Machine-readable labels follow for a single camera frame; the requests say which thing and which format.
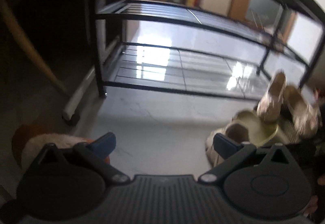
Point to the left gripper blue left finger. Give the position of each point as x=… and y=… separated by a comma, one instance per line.
x=94, y=155

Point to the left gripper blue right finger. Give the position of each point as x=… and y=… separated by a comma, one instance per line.
x=234, y=154

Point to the beige laced sneaker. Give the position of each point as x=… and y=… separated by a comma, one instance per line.
x=228, y=137

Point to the orange fur-lined boot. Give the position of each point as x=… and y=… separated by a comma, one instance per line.
x=28, y=141

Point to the olive green slide sandal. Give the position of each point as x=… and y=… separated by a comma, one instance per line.
x=259, y=133

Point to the white metal tube leg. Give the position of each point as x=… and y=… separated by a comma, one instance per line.
x=69, y=114

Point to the black metal shoe rack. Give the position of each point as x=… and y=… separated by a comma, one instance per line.
x=213, y=48

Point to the wooden chair leg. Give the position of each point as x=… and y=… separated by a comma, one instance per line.
x=28, y=48

